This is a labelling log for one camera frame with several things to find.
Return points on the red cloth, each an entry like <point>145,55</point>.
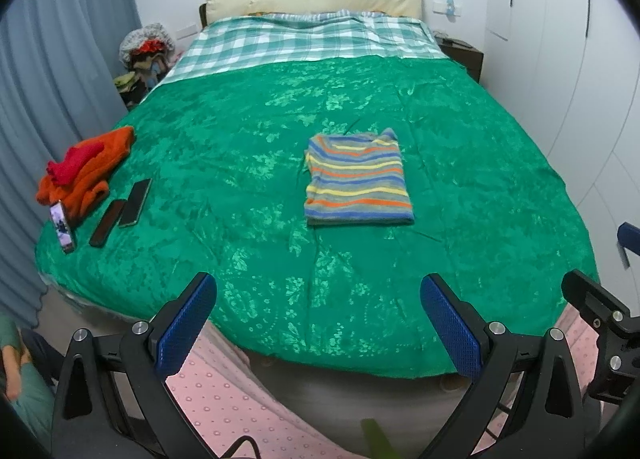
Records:
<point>72,166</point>

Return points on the white wardrobe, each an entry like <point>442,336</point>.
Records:
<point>575,64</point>

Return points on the dark wooden nightstand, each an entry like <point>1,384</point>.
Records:
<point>462,56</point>

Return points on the striped knit sweater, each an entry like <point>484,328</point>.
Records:
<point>357,179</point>

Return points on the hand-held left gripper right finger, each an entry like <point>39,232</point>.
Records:
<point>452,329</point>

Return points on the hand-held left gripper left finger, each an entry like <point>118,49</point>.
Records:
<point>185,329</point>

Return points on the pile of mixed clothes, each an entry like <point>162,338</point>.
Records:
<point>145,54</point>

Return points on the green floral bedspread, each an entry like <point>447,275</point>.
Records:
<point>225,139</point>

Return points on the pink dotted bed sheet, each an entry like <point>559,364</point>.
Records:
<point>225,399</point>

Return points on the orange fleece garment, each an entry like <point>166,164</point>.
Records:
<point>95,184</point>

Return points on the large black smartphone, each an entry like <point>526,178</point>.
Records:
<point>135,202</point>

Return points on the green white checked blanket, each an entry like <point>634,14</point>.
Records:
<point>280,44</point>

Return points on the grey blue curtain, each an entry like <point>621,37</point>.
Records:
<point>55,89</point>

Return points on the white wall switch plate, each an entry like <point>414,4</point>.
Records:
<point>187,33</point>

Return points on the pale green strip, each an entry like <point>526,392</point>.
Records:
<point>377,439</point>

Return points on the small dark smartphone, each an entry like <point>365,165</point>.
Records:
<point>107,222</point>

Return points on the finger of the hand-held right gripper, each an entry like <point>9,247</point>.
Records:
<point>600,301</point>
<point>631,236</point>

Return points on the wall socket with blue plug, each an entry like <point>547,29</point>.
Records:
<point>447,7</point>

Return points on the smartphone with lit screen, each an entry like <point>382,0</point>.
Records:
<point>62,229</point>

